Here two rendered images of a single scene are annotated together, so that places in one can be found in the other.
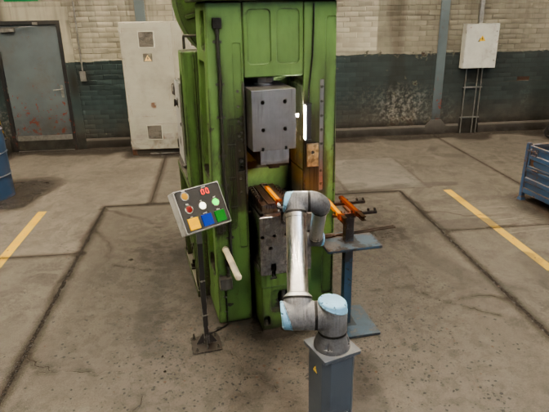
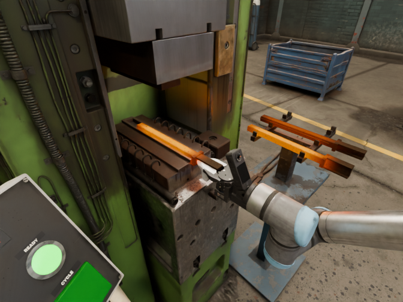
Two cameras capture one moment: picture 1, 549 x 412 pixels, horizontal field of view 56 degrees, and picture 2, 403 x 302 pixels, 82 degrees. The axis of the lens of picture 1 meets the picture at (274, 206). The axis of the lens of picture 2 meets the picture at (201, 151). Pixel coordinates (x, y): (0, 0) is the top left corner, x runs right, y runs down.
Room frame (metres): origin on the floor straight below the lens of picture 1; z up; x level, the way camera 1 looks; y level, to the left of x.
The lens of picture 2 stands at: (2.85, 0.27, 1.45)
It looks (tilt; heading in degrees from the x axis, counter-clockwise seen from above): 34 degrees down; 329
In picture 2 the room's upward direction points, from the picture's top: straight up
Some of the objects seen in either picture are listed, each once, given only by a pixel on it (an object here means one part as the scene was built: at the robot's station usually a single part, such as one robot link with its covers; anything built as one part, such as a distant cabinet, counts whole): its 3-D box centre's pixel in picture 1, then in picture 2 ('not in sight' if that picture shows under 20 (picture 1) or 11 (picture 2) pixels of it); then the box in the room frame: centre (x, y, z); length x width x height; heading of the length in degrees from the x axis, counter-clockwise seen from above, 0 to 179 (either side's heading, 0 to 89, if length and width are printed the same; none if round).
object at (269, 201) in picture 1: (267, 197); (152, 146); (3.60, 0.05, 0.96); 0.42 x 0.20 x 0.09; 16
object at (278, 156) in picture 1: (266, 150); (138, 46); (3.60, 0.05, 1.32); 0.42 x 0.20 x 0.10; 16
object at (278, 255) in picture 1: (274, 229); (167, 188); (3.62, 0.00, 0.69); 0.56 x 0.38 x 0.45; 16
